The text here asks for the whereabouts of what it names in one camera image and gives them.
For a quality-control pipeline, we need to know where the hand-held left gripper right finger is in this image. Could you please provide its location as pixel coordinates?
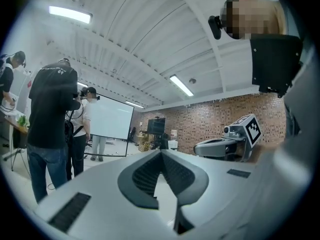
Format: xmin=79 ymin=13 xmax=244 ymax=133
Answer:
xmin=159 ymin=148 xmax=260 ymax=236

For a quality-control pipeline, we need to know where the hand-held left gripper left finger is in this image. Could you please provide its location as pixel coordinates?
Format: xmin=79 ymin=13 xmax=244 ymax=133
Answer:
xmin=36 ymin=148 xmax=176 ymax=240

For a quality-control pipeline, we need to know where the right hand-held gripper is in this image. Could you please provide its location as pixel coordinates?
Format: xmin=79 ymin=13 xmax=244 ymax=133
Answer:
xmin=194 ymin=113 xmax=263 ymax=163

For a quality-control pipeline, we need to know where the white water dispenser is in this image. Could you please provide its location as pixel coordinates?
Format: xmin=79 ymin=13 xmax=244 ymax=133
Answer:
xmin=168 ymin=130 xmax=179 ymax=152

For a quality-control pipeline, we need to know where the stack of cardboard boxes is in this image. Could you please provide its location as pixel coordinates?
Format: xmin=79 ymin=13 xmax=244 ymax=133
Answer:
xmin=138 ymin=135 xmax=154 ymax=152

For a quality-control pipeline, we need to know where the white projection screen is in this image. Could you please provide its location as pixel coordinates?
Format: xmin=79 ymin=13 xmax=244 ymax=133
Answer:
xmin=83 ymin=91 xmax=135 ymax=158

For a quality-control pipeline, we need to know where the black monitor on stand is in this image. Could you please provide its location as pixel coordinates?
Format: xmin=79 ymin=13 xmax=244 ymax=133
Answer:
xmin=146 ymin=116 xmax=167 ymax=150

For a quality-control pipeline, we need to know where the green potted plant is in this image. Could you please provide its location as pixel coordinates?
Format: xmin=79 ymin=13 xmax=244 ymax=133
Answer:
xmin=16 ymin=114 xmax=30 ymax=128

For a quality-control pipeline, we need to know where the wooden side table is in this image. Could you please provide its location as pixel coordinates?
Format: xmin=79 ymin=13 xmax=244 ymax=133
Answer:
xmin=2 ymin=115 xmax=30 ymax=135

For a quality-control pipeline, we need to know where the person's head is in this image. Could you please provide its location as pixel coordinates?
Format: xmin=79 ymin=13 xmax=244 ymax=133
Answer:
xmin=219 ymin=0 xmax=287 ymax=41

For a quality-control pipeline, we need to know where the black head-worn camera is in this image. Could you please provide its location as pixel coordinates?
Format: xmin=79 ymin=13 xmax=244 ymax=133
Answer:
xmin=207 ymin=14 xmax=224 ymax=41

